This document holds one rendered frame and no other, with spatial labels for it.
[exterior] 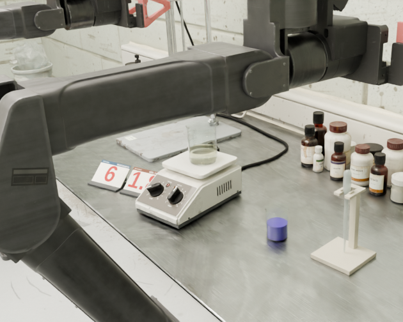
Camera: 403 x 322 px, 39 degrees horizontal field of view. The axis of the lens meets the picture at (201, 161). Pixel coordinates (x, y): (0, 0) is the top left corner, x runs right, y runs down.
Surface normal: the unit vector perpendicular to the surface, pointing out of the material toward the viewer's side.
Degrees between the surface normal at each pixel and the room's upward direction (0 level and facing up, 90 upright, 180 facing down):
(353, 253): 0
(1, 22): 87
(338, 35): 90
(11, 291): 0
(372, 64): 89
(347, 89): 90
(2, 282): 0
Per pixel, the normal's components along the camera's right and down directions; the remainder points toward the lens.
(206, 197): 0.73, 0.22
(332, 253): -0.06, -0.92
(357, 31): 0.56, 0.29
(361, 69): -0.83, 0.25
